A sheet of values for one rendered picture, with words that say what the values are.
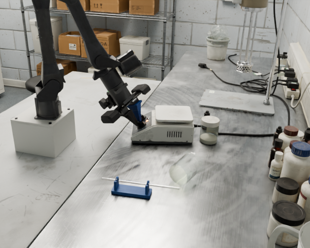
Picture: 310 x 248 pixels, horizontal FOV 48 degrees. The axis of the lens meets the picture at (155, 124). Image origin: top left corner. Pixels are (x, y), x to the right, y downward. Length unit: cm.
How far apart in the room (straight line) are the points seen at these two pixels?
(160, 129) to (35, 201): 43
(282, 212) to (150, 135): 49
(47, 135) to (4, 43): 347
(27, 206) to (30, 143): 25
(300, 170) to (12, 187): 73
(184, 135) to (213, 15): 248
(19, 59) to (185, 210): 374
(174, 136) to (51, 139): 37
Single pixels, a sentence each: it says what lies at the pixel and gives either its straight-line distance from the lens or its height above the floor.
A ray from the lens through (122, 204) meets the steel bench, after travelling 86.
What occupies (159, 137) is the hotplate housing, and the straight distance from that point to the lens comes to 110.
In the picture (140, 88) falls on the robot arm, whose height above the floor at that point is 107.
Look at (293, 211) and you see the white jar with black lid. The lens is 80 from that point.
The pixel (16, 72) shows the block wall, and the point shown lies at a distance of 448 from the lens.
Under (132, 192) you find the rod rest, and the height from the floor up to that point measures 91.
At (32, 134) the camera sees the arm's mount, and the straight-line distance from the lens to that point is 107.
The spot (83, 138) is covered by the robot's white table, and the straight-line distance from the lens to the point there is 117.
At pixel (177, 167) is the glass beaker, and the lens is 90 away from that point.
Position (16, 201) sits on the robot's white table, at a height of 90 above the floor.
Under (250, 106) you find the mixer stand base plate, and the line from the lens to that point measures 147.
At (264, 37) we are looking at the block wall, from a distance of 350.
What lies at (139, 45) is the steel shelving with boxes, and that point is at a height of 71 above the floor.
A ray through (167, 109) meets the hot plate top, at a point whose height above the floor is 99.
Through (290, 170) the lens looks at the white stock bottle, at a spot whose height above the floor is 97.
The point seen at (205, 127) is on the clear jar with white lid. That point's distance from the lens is 111.
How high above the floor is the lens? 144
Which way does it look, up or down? 25 degrees down
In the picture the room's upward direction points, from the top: 2 degrees clockwise
